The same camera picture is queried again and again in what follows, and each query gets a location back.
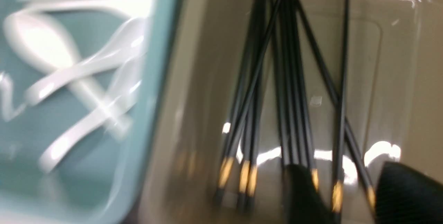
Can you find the brown plastic bin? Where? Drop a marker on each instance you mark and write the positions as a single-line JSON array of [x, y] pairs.
[[394, 104]]

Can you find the teal plastic bin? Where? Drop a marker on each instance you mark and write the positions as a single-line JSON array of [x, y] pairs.
[[100, 178]]

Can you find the white spoon top in bin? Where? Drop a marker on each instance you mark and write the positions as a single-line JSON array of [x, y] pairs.
[[126, 9]]

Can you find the white spoon right in bin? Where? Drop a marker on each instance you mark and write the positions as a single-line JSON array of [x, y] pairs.
[[120, 97]]

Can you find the bundle of black chopsticks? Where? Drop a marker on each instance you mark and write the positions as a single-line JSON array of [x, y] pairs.
[[273, 23]]

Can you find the white spoon middle in bin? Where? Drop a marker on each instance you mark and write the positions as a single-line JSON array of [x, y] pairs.
[[126, 46]]

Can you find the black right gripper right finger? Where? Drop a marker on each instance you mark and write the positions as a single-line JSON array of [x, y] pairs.
[[407, 196]]

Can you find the white spoon left in bin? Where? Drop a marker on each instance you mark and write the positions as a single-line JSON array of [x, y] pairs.
[[44, 44]]

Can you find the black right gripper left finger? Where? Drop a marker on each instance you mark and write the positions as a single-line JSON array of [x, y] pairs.
[[302, 204]]

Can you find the white spoon in bin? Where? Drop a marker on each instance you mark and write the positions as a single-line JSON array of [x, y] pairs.
[[126, 9], [126, 46], [120, 97], [44, 44]]

